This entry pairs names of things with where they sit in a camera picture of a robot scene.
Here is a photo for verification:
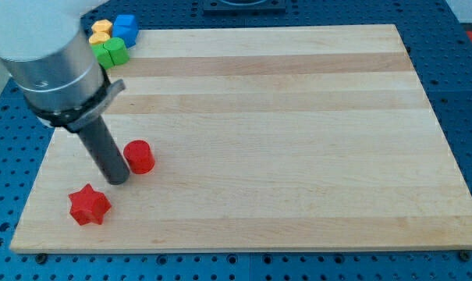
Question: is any lower yellow block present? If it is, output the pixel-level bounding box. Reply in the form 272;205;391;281
88;32;111;45

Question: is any wooden board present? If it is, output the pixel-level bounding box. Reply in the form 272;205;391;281
10;24;472;254

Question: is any red cylinder block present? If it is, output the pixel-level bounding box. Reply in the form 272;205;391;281
123;140;155;174

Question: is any left green block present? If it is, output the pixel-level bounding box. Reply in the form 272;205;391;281
91;44;115;69

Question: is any upper yellow block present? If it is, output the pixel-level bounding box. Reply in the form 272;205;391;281
91;20;113;36

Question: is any black flange with metal bracket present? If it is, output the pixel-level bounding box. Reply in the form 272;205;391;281
25;69;126;133

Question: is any yellow block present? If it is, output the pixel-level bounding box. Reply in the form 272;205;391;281
91;20;113;36
88;32;111;45

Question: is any blue block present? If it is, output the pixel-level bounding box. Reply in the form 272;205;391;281
112;14;139;48

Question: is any right green block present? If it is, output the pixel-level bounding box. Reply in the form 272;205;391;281
103;37;130;66

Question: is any red star block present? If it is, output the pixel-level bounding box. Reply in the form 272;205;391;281
68;183;112;226

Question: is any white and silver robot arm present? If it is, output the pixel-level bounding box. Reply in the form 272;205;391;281
0;0;130;185

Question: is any green block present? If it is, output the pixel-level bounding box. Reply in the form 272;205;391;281
103;37;130;66
91;44;115;69

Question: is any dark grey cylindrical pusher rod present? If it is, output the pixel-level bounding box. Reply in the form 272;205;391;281
77;116;130;185

